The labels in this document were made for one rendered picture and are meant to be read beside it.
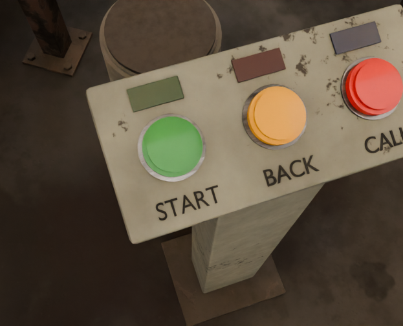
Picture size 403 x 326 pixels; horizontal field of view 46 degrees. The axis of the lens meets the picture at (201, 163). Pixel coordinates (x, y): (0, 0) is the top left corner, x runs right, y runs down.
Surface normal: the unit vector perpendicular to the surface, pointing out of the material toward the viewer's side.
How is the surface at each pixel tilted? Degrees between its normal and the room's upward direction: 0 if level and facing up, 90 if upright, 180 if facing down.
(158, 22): 0
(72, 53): 0
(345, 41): 20
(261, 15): 0
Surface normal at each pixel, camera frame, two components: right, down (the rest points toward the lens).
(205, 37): 0.02, -0.38
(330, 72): 0.13, -0.06
